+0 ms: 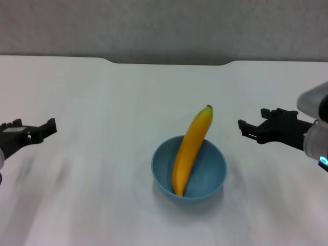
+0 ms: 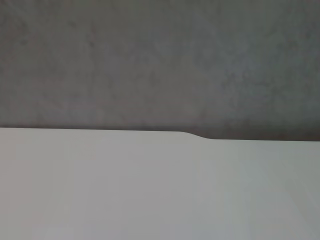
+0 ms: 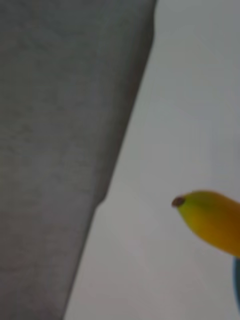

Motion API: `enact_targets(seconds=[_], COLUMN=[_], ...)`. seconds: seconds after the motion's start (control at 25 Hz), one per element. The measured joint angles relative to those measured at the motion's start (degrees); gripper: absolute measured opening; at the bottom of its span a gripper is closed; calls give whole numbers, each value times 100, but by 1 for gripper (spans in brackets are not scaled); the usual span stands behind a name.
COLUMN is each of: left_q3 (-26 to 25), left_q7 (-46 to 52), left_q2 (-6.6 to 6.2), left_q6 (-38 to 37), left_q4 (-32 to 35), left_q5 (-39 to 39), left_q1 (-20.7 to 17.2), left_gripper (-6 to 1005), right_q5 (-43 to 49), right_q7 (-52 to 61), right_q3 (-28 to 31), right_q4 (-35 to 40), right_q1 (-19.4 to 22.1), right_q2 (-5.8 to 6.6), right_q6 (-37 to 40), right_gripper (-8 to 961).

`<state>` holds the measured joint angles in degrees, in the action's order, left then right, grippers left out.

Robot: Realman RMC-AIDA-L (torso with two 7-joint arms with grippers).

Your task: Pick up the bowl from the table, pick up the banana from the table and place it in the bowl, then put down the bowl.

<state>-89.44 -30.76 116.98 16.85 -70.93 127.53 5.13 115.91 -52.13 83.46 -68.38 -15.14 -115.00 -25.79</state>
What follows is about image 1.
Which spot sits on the yellow banana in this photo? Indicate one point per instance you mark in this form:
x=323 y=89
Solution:
x=192 y=148

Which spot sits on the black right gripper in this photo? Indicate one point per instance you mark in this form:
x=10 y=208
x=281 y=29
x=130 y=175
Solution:
x=284 y=130

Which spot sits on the blue bowl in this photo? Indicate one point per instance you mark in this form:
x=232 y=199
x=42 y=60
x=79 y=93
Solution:
x=210 y=171

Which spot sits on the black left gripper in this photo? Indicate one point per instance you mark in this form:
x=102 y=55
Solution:
x=15 y=138

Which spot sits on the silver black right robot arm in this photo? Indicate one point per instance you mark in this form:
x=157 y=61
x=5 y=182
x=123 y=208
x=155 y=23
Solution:
x=315 y=143

